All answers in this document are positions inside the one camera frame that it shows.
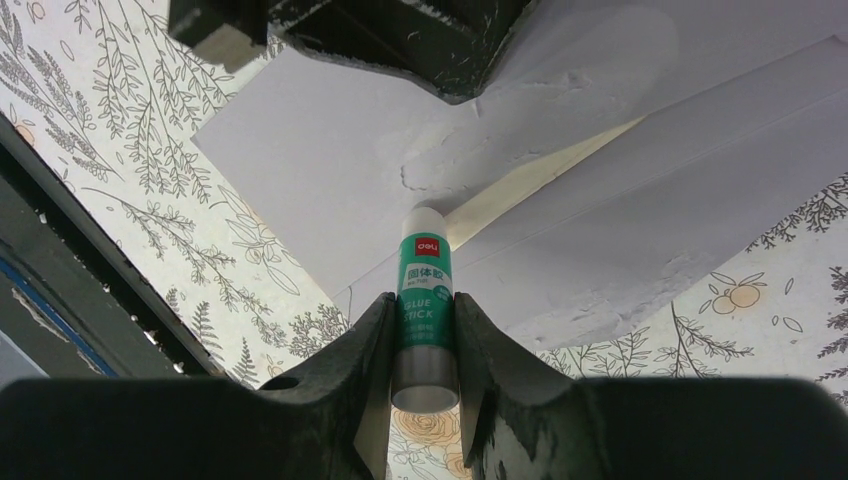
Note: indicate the floral table mat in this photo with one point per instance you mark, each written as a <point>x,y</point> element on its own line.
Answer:
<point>110,104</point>

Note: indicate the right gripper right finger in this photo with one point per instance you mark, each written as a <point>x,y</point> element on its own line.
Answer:
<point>522,419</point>

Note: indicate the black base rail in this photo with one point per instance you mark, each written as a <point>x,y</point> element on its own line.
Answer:
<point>61,267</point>

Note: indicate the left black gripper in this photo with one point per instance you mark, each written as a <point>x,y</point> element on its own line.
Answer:
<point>451,49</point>

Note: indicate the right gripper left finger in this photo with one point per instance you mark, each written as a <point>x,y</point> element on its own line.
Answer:
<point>326,418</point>

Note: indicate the small green white bottle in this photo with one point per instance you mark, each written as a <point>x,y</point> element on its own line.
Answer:
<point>425,373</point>

